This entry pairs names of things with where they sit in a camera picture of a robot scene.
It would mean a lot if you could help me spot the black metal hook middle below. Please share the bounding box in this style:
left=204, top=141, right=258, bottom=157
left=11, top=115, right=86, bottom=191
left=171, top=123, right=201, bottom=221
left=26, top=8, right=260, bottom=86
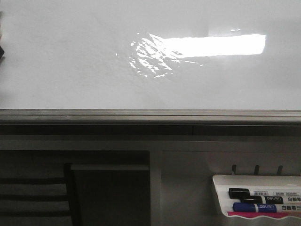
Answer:
left=253, top=165, right=260, bottom=176

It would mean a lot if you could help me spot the white marker tray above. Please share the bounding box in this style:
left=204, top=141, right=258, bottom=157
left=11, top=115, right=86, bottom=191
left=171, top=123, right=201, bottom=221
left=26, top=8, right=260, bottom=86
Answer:
left=213, top=175, right=301, bottom=226

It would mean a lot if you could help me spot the blue capped marker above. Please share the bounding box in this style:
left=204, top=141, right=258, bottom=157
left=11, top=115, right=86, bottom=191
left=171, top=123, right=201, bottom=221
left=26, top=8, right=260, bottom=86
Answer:
left=233, top=202, right=301, bottom=214

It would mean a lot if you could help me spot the grey aluminium whiteboard frame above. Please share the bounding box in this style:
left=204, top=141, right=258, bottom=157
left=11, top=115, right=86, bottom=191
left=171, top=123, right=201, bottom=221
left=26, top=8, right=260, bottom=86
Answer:
left=0, top=109, right=301, bottom=137

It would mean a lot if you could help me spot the black capped marker middle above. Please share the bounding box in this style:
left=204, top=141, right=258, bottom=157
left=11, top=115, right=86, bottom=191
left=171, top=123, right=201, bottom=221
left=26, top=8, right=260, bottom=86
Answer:
left=240, top=196, right=301, bottom=204

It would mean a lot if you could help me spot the black metal hook right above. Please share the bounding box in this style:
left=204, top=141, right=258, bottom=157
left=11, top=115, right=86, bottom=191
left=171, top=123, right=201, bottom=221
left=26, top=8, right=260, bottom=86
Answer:
left=277, top=165, right=283, bottom=176

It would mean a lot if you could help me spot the black capped marker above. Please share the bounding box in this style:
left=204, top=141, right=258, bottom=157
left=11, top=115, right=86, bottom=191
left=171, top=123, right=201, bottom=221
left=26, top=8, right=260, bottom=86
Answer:
left=229, top=188, right=301, bottom=199
left=240, top=196, right=301, bottom=204

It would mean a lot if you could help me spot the pink eraser strip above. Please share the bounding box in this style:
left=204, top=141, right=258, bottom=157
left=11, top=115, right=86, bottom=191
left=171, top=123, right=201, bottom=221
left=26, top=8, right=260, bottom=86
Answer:
left=228, top=211, right=301, bottom=218

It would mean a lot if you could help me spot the black slatted chair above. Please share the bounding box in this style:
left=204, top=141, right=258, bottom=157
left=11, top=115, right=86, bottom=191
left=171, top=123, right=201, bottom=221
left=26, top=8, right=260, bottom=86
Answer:
left=0, top=163, right=82, bottom=226

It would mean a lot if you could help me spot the black metal hook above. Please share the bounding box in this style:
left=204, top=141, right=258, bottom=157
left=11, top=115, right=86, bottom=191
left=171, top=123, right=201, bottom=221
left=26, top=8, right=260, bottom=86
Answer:
left=277, top=165, right=283, bottom=176
left=231, top=164, right=237, bottom=175
left=253, top=165, right=260, bottom=176

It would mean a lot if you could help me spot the black capped marker top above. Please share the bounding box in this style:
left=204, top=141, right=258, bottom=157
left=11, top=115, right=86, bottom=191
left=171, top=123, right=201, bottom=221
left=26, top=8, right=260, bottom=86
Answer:
left=229, top=188, right=301, bottom=199

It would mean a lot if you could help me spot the white whiteboard surface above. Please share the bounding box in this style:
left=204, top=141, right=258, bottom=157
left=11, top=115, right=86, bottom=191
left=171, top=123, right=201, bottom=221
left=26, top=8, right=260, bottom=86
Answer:
left=0, top=0, right=301, bottom=110

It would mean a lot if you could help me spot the black metal hook left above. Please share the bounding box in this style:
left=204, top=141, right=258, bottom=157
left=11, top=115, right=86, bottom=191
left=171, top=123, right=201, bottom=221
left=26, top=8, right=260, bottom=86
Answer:
left=231, top=164, right=237, bottom=175

